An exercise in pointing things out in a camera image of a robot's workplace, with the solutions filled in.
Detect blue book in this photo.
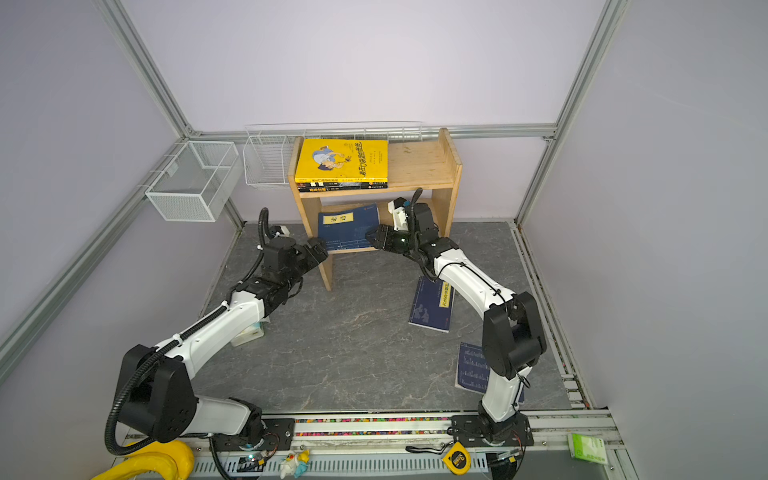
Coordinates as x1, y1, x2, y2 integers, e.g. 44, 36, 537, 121
318, 204, 380, 251

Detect black wolf cover book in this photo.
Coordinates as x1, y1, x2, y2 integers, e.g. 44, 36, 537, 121
296, 182, 388, 193

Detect navy book yellow label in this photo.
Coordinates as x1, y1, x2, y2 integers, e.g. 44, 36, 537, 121
408, 276, 454, 333

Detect yellow folder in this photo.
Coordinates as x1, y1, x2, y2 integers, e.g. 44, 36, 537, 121
294, 139, 389, 183

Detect navy notebook white lines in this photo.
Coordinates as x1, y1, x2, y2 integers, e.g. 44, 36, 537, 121
455, 342, 491, 394

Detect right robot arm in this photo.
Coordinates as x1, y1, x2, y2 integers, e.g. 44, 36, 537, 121
366, 189, 547, 447

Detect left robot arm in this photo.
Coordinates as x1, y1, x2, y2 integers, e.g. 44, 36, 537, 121
104, 210, 328, 456

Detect wooden two-tier bookshelf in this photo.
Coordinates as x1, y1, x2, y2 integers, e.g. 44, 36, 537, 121
287, 127, 464, 292

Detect white mesh box basket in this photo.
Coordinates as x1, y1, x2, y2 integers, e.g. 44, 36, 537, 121
145, 141, 244, 223

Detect small white toy figure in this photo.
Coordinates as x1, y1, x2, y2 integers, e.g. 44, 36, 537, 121
279, 450, 311, 479

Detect yellow tape measure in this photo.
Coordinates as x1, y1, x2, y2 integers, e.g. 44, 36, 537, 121
442, 442, 471, 476

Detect yellow banana toy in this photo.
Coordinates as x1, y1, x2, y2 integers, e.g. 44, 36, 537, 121
93, 440, 195, 480

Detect green white packet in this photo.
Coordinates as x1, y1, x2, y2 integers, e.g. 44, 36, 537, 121
568, 433, 609, 465

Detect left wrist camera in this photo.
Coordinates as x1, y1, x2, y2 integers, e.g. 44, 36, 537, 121
264, 225, 291, 242

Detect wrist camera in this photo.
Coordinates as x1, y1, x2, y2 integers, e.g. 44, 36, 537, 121
264, 225, 291, 242
387, 197, 411, 232

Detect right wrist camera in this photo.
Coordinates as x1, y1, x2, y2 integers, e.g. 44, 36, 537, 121
387, 197, 411, 232

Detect white wire rack basket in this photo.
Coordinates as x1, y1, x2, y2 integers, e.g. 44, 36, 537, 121
242, 121, 426, 187

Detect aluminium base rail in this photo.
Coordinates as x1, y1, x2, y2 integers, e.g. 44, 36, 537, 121
111, 410, 631, 480

